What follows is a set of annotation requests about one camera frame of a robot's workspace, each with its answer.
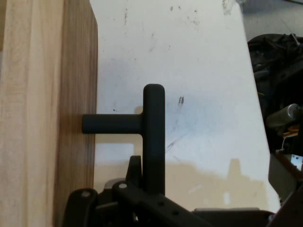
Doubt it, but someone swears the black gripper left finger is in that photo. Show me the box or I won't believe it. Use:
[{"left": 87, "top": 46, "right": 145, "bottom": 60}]
[{"left": 60, "top": 155, "right": 214, "bottom": 227}]

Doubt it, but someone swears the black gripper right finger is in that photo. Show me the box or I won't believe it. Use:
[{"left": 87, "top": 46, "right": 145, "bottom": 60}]
[{"left": 267, "top": 153, "right": 303, "bottom": 227}]

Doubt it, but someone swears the black bar drawer handle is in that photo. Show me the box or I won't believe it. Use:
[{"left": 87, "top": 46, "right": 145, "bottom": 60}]
[{"left": 82, "top": 83, "right": 166, "bottom": 197}]

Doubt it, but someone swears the light wooden drawer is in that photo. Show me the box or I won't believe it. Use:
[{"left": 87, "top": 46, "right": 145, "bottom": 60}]
[{"left": 0, "top": 0, "right": 99, "bottom": 227}]

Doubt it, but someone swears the grey metal cylinder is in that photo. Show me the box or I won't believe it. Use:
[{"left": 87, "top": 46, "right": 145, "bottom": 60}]
[{"left": 266, "top": 103, "right": 299, "bottom": 130}]

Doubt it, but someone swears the black cable bundle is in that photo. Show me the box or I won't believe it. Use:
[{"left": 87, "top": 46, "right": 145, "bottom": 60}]
[{"left": 247, "top": 33, "right": 303, "bottom": 152}]

